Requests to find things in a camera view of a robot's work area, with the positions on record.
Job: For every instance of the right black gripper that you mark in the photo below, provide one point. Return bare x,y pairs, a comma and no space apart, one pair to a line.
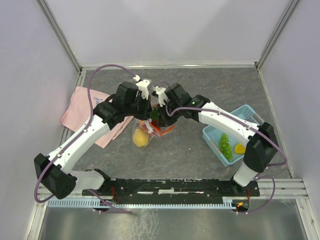
163,121

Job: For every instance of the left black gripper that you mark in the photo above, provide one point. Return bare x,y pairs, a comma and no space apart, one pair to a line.
148,108

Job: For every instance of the red strawberries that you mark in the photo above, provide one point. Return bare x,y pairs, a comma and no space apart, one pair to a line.
149,128

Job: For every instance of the clear orange zip top bag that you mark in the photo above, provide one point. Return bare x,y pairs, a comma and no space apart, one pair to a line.
163,130

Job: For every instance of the yellow pear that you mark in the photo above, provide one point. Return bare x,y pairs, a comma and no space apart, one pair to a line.
140,138

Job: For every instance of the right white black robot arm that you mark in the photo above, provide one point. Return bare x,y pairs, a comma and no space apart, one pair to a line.
259,140

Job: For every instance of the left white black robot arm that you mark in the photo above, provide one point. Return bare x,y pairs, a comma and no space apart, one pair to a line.
55,170

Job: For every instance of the light blue plastic basket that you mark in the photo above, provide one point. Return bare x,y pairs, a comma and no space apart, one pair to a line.
212,135

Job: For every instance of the pink folded cloth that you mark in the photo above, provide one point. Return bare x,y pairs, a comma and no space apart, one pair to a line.
79,111

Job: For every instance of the green grape bunch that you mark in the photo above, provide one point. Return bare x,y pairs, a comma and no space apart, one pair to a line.
225,147

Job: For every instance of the yellow starfruit slice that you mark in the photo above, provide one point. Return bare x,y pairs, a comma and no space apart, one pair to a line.
239,149

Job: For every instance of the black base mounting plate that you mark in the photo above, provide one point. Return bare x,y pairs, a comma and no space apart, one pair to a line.
175,191

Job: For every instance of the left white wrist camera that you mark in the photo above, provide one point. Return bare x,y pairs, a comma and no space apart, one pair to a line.
142,85

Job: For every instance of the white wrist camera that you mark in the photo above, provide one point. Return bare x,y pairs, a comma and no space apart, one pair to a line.
161,95
142,85

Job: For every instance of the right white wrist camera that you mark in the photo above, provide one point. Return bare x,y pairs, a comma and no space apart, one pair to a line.
161,95

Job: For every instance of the light blue cable duct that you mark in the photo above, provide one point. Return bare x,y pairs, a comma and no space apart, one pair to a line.
93,202

